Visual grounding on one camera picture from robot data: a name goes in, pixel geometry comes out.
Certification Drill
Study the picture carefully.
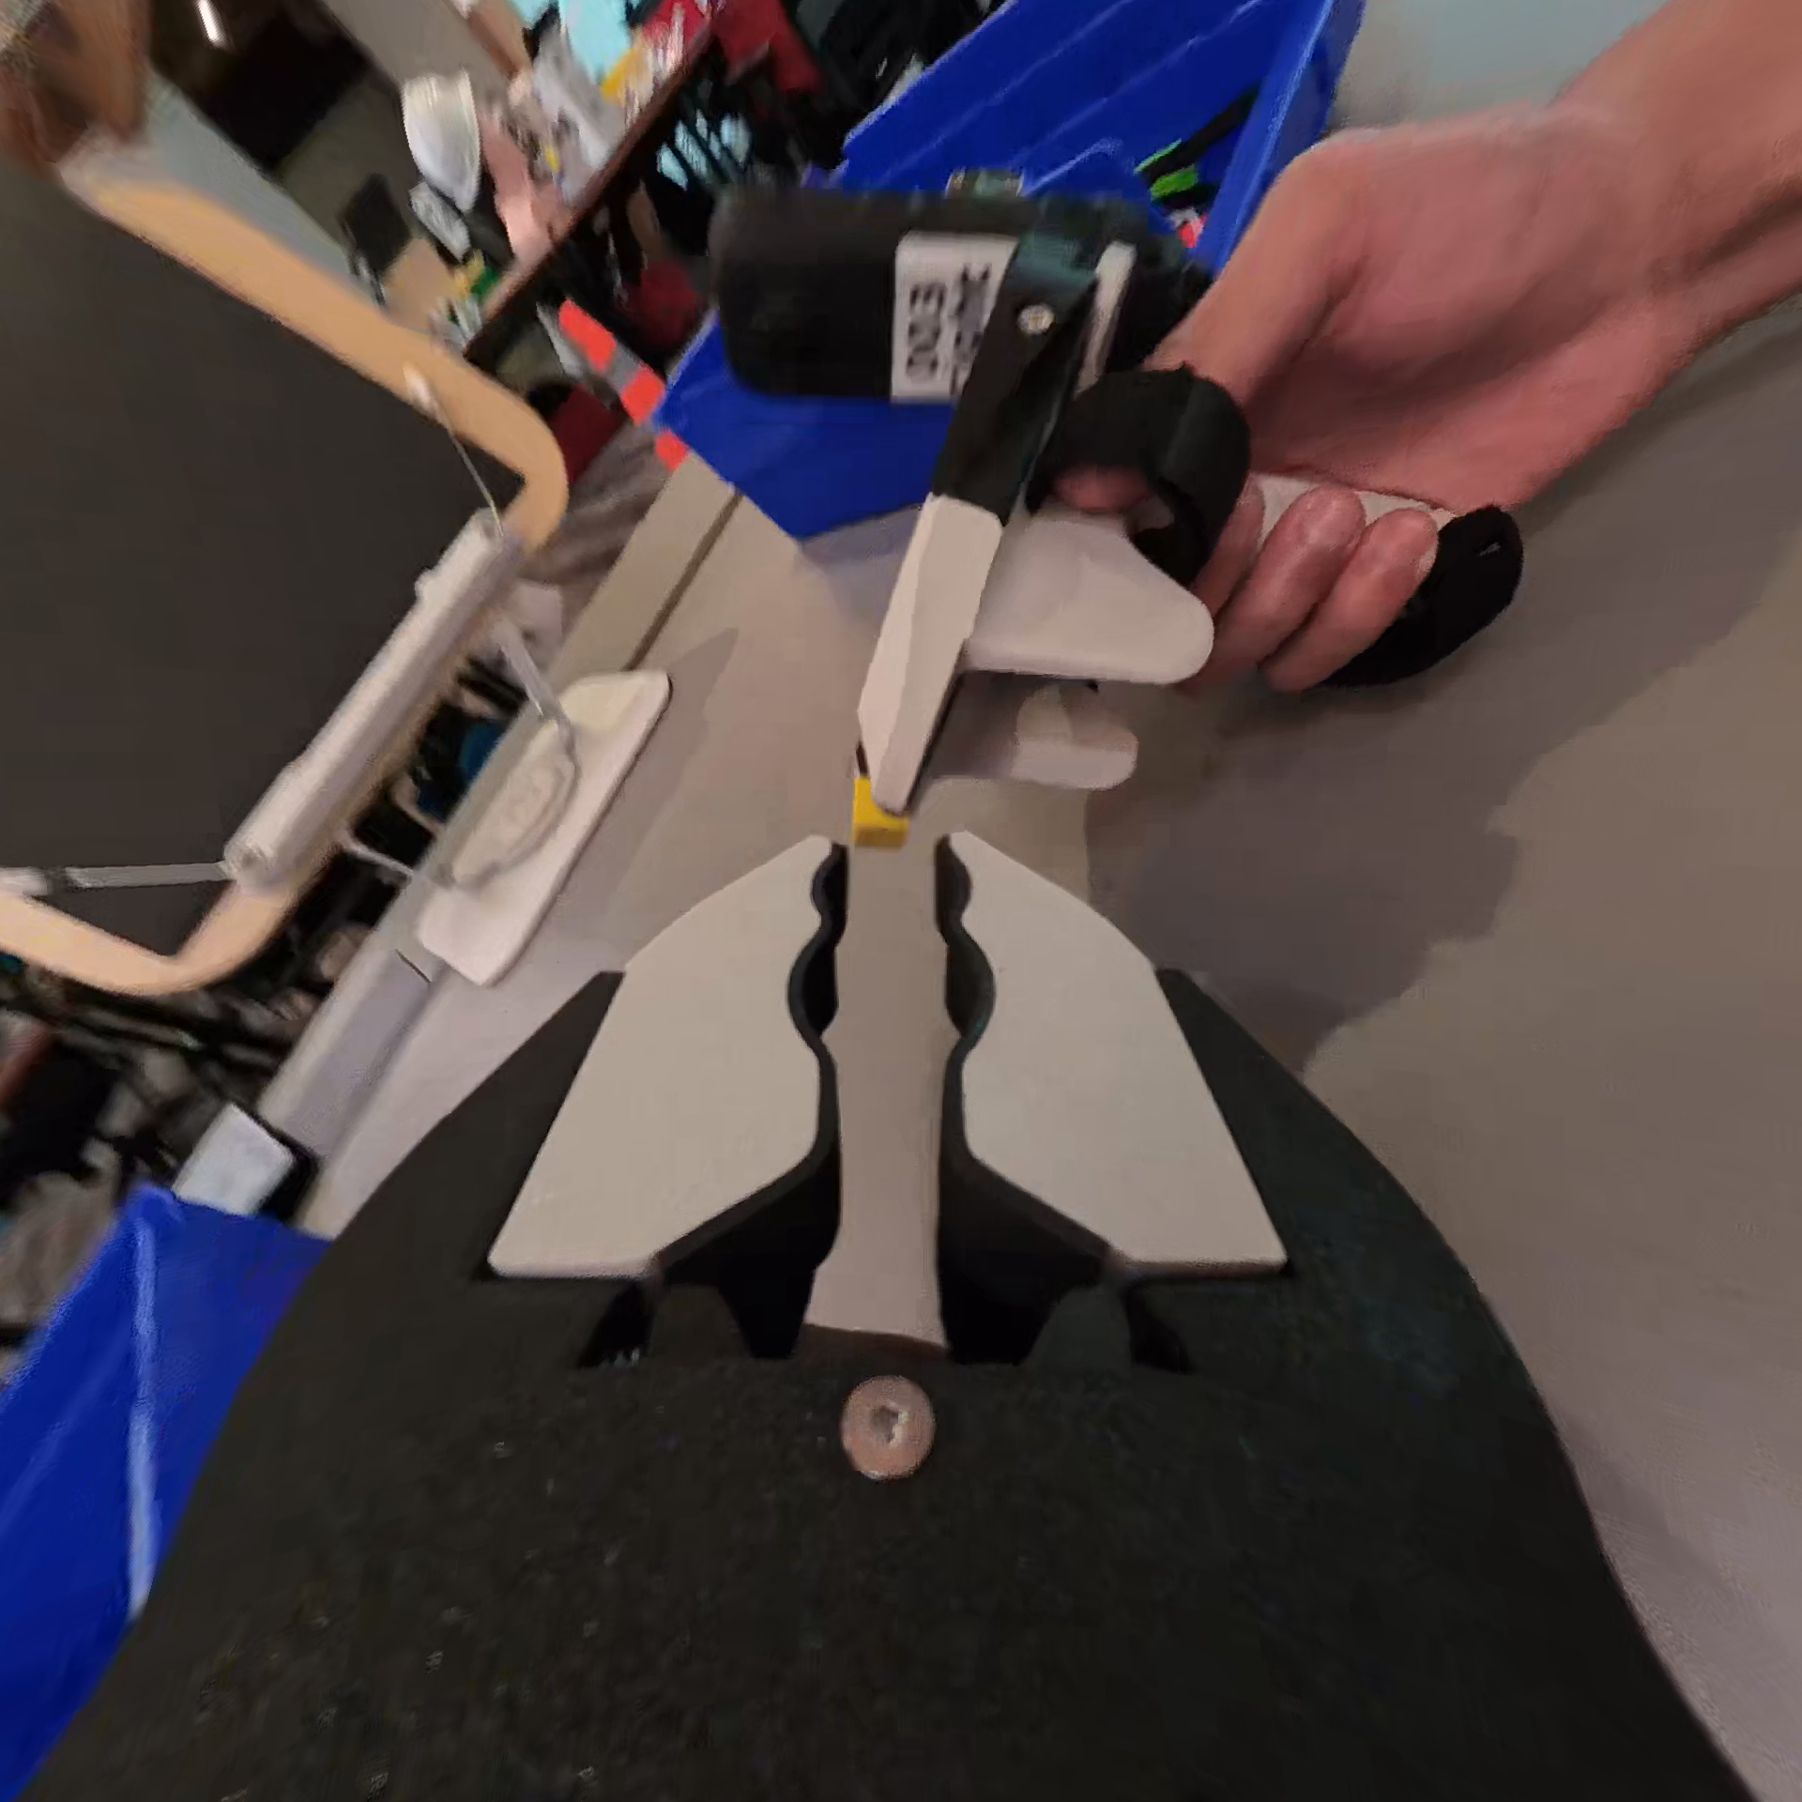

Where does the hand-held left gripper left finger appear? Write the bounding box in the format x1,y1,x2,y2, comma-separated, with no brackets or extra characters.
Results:
485,833,850,1284

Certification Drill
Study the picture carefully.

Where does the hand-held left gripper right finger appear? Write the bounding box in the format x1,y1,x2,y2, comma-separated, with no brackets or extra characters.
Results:
933,827,1290,1284

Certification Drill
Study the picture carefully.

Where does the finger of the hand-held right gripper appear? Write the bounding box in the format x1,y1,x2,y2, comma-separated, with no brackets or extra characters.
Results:
1005,686,1138,794
853,493,1007,819

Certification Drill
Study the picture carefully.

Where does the blue plastic bin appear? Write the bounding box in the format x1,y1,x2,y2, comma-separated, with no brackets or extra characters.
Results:
0,1182,332,1788
653,0,1366,540

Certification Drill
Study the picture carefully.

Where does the person's right hand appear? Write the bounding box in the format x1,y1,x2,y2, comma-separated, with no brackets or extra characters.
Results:
1055,99,1678,695

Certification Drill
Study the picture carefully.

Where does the orange traffic cone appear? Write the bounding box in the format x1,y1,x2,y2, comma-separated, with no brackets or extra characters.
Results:
555,303,691,473

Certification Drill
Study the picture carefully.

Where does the black board with wooden rim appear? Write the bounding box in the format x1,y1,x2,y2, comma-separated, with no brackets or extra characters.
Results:
0,154,570,992

